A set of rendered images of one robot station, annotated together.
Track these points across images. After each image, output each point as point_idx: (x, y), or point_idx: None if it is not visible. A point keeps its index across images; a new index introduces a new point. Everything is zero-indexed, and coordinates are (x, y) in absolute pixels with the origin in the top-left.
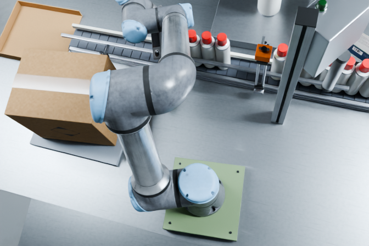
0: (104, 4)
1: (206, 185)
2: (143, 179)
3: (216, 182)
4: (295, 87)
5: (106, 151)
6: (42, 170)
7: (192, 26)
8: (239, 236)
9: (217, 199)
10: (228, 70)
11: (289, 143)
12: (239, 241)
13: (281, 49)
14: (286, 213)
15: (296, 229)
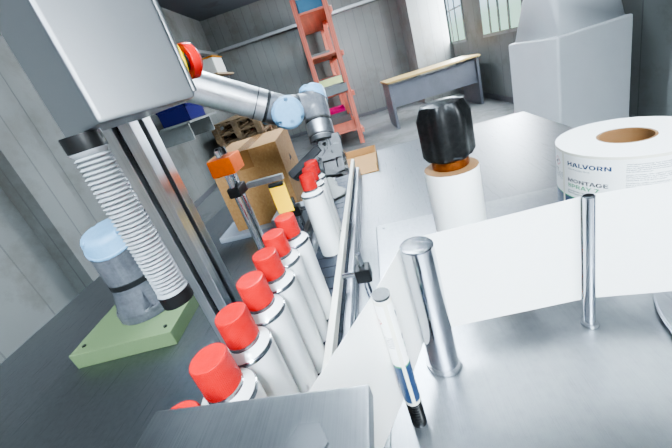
0: (397, 172)
1: (94, 235)
2: None
3: (95, 243)
4: (143, 206)
5: (235, 229)
6: (230, 214)
7: (276, 122)
8: (82, 370)
9: (116, 296)
10: (324, 259)
11: (199, 395)
12: (75, 372)
13: (279, 217)
14: (71, 429)
15: None
